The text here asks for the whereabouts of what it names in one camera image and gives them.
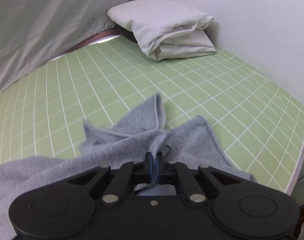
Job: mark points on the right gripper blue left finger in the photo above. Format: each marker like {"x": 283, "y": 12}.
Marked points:
{"x": 148, "y": 168}

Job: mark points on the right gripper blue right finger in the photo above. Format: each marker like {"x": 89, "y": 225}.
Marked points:
{"x": 160, "y": 168}

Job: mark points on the grey sweatpants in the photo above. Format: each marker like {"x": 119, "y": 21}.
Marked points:
{"x": 142, "y": 130}

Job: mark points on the green grid cutting mat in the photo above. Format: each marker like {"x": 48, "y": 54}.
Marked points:
{"x": 259, "y": 125}

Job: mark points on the folded white cloth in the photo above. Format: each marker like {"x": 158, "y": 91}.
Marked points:
{"x": 165, "y": 29}

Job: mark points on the grey printed bed sheet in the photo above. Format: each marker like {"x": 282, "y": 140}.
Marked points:
{"x": 34, "y": 31}

